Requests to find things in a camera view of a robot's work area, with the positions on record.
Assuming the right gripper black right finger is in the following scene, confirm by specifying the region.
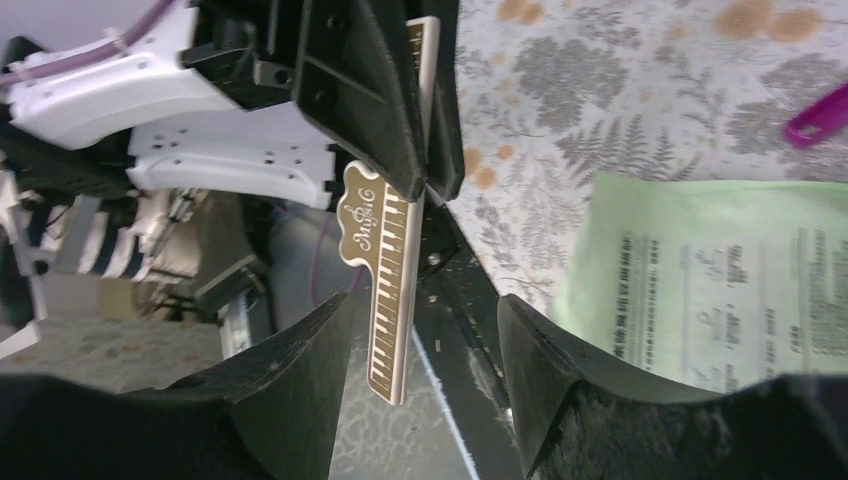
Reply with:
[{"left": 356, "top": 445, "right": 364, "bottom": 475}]
[{"left": 497, "top": 294, "right": 847, "bottom": 479}]

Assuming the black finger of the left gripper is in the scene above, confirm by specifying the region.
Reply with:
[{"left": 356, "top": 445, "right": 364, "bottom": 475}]
[
  {"left": 404, "top": 0, "right": 465, "bottom": 201},
  {"left": 292, "top": 0, "right": 426, "bottom": 201}
]

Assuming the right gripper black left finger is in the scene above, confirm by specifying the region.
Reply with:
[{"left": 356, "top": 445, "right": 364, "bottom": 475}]
[{"left": 1, "top": 293, "right": 351, "bottom": 479}]

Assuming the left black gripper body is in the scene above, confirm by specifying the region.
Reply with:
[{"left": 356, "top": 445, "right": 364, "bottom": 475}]
[{"left": 179, "top": 0, "right": 305, "bottom": 110}]

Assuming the green cat litter bag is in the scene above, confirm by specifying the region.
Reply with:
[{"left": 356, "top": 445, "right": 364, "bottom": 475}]
[{"left": 549, "top": 173, "right": 847, "bottom": 393}]

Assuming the purple litter scoop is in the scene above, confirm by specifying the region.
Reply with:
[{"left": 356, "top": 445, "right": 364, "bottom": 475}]
[{"left": 782, "top": 84, "right": 847, "bottom": 149}]

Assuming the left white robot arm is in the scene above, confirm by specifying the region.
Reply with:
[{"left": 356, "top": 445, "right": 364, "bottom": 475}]
[{"left": 1, "top": 1, "right": 463, "bottom": 212}]

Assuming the floral patterned mat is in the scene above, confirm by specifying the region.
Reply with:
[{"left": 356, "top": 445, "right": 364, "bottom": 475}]
[{"left": 450, "top": 1, "right": 847, "bottom": 309}]

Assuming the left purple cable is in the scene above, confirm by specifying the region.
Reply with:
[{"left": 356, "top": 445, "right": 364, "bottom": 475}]
[{"left": 0, "top": 0, "right": 177, "bottom": 87}]

